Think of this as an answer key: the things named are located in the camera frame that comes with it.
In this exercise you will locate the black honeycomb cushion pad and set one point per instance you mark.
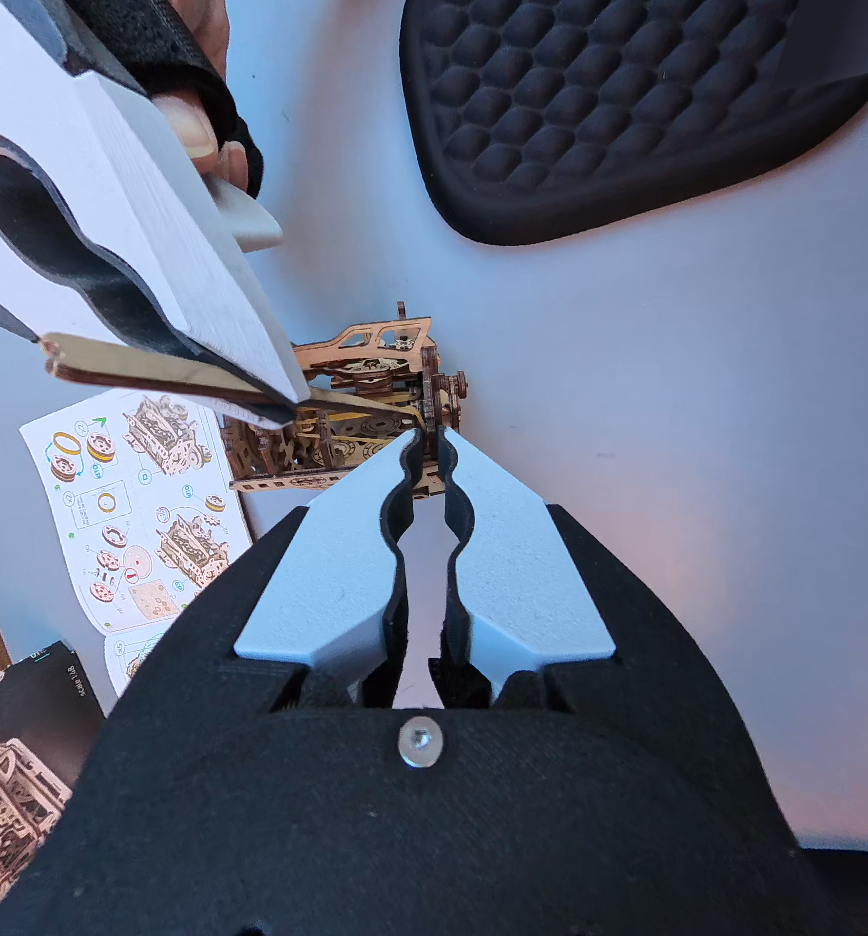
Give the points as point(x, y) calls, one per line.
point(587, 110)

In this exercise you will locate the wooden mechanical model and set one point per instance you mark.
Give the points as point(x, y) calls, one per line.
point(375, 365)

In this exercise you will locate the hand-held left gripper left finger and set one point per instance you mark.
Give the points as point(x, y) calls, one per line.
point(317, 585)

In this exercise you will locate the thin wooden stick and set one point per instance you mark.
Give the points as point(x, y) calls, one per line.
point(112, 365)

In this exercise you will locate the illustrated instruction booklet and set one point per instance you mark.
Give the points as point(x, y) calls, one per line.
point(141, 512)

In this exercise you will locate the black model kit box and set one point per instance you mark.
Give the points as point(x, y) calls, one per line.
point(10, 768)

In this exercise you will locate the person's right hand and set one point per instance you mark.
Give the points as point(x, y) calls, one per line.
point(196, 131)

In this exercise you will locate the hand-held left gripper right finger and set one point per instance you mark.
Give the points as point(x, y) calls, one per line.
point(529, 585)

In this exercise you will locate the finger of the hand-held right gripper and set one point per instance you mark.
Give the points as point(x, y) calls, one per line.
point(112, 183)
point(24, 278)

